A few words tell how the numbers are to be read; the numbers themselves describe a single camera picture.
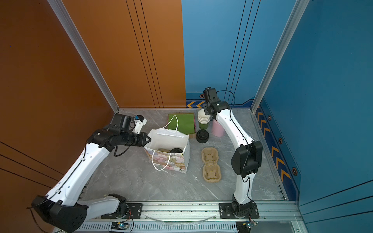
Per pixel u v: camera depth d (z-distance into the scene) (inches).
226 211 28.5
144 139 24.8
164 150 35.2
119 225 27.9
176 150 31.2
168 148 34.8
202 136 38.9
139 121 25.9
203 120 38.0
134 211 28.8
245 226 27.7
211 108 24.3
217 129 39.5
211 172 33.4
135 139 24.2
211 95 25.9
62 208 14.5
